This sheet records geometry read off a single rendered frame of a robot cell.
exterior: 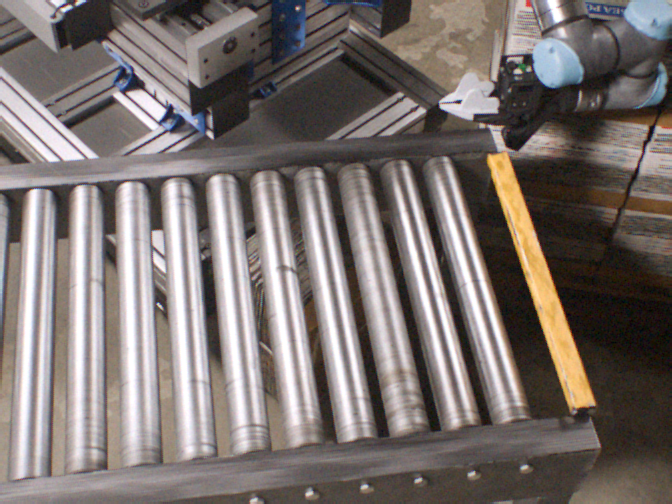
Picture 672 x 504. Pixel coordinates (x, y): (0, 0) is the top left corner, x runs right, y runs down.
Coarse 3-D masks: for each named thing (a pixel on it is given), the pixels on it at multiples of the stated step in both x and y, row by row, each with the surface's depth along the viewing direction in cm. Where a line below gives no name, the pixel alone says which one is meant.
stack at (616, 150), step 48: (528, 0) 168; (624, 0) 169; (528, 48) 173; (528, 144) 190; (576, 144) 188; (624, 144) 187; (624, 192) 197; (480, 240) 216; (576, 240) 211; (624, 240) 209; (576, 288) 222; (624, 288) 220
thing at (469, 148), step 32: (480, 128) 153; (64, 160) 145; (96, 160) 145; (128, 160) 145; (160, 160) 145; (192, 160) 146; (224, 160) 146; (256, 160) 146; (288, 160) 147; (320, 160) 147; (352, 160) 147; (384, 160) 148; (416, 160) 149; (480, 160) 151; (0, 192) 141; (64, 192) 143; (160, 192) 146; (288, 192) 150; (480, 192) 157; (64, 224) 148; (160, 224) 151
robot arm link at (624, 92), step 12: (612, 72) 158; (660, 72) 159; (612, 84) 158; (624, 84) 158; (636, 84) 157; (648, 84) 158; (660, 84) 159; (612, 96) 159; (624, 96) 159; (636, 96) 159; (648, 96) 160; (660, 96) 160; (600, 108) 161; (612, 108) 162
